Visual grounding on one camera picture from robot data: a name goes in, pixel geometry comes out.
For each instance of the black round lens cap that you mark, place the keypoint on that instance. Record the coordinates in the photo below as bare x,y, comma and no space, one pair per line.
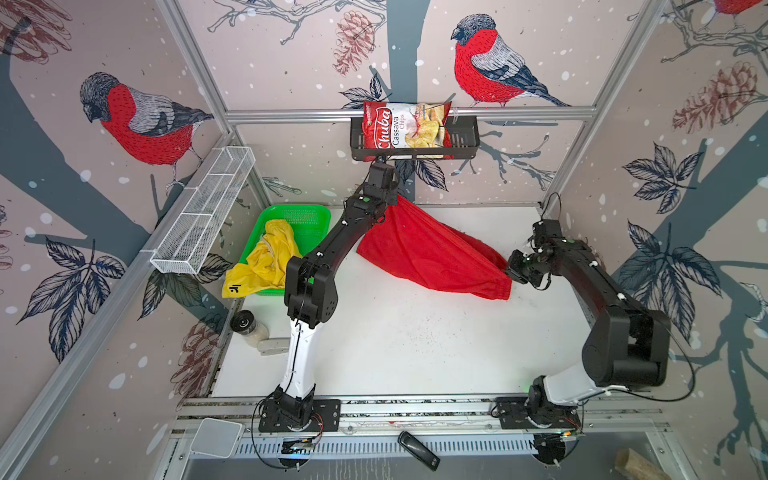
243,323

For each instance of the yellow shorts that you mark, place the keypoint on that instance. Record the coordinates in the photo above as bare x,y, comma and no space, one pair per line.
266,265

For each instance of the white square pad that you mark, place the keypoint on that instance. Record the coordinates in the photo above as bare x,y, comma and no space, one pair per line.
216,438

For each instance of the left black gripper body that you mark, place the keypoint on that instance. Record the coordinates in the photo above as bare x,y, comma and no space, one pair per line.
389,197

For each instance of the red cassava chips bag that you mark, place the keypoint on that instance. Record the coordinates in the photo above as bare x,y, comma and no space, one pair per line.
405,125

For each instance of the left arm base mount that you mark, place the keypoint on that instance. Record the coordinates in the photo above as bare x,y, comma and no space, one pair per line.
282,413

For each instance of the black wall basket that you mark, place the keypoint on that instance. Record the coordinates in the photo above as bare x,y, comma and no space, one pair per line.
462,131

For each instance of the white wire mesh basket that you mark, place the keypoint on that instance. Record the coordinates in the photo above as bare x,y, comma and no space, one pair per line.
188,242

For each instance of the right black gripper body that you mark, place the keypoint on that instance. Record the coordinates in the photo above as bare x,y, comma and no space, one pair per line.
524,269

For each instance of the black remote-like device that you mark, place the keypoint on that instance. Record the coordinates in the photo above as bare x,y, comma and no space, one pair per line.
418,450

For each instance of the green plastic tray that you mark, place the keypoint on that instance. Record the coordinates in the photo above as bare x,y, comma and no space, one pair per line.
310,224

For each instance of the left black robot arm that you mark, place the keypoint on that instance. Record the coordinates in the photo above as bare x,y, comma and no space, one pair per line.
310,292

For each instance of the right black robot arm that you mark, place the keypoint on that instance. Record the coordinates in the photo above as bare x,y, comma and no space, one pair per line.
627,345

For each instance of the red shorts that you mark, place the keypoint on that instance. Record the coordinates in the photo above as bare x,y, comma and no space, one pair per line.
412,245

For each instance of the aluminium rail base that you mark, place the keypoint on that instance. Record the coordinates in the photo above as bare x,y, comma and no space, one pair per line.
450,426

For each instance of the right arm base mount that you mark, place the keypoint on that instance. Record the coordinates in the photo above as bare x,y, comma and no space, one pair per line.
534,410

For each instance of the wooden block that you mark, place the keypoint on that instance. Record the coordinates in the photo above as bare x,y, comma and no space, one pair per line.
634,466

